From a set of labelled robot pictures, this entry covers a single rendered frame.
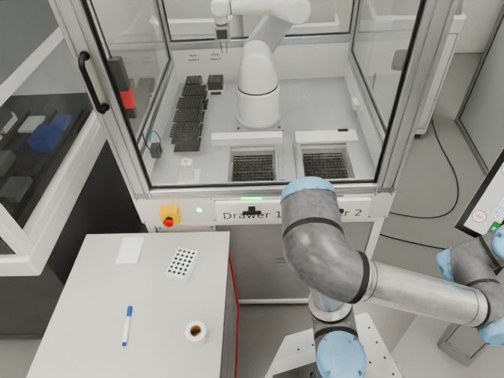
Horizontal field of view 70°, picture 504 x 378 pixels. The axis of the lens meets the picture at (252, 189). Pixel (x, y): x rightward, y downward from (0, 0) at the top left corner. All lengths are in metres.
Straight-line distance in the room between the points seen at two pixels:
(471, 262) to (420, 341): 1.32
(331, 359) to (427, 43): 0.85
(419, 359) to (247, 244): 1.06
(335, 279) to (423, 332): 1.61
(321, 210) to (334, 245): 0.08
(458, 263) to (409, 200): 1.93
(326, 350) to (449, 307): 0.33
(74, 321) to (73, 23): 0.97
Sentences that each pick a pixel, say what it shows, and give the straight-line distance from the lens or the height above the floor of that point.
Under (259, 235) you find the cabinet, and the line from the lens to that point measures 1.60.
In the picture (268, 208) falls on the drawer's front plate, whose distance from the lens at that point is 1.41.
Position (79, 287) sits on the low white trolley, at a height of 0.76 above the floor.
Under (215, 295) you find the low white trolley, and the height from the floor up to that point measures 0.76.
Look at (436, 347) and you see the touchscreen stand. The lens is 2.20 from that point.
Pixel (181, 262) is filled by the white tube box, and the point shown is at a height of 0.80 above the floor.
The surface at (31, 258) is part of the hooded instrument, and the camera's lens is 1.55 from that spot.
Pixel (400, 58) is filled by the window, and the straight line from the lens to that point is 1.15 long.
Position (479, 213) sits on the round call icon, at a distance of 1.39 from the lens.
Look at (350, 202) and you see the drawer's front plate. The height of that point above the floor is 0.92.
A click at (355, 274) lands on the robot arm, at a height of 1.42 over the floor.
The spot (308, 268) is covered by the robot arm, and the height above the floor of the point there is 1.42.
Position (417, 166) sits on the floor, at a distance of 3.13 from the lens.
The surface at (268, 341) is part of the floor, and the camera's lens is 2.10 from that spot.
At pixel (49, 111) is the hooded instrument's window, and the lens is 1.71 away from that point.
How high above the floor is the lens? 1.95
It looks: 45 degrees down
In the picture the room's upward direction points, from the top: 4 degrees counter-clockwise
